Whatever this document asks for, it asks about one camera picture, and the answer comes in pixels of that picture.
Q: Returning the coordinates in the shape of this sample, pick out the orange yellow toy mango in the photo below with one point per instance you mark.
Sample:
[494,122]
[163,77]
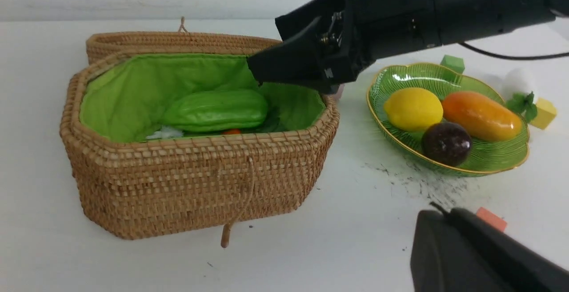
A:
[481,116]

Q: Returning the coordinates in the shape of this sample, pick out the orange foam cube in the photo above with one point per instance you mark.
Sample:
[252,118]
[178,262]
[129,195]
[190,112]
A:
[492,219]

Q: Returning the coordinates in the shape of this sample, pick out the orange toy carrot green leaves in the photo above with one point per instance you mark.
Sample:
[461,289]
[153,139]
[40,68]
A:
[232,131]

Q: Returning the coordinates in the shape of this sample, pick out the green foam cube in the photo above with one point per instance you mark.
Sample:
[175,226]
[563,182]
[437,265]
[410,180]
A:
[456,64]

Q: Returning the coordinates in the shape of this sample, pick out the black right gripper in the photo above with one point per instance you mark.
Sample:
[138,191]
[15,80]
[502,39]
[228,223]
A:
[326,43]

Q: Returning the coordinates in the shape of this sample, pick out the yellow foam cube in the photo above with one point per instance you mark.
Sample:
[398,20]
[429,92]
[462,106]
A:
[541,113]

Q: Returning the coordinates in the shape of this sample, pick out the pink foam cube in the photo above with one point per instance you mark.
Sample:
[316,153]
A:
[339,92]

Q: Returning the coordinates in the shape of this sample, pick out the woven wicker basket lid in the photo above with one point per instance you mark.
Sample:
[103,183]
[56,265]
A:
[100,45]

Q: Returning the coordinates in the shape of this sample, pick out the white toy radish green leaves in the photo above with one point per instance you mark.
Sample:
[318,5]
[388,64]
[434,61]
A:
[519,92]

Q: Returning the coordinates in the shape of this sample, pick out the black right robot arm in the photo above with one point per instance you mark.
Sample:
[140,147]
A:
[465,20]

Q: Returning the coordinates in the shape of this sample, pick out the green toy cucumber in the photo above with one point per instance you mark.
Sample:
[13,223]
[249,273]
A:
[217,110]

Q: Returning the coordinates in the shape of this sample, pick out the purple toy mangosteen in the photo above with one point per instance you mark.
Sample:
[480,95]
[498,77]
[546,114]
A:
[447,143]

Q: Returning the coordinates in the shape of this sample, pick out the green glass leaf plate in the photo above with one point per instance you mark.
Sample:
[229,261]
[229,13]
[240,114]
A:
[485,158]

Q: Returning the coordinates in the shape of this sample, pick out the yellow toy lemon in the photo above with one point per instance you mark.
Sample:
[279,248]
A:
[413,109]

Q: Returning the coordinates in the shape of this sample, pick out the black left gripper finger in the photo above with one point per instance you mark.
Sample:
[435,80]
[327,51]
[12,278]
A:
[457,251]

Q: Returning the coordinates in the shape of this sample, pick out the woven wicker basket green lining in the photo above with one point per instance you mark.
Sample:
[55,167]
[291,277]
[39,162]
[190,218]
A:
[137,188]

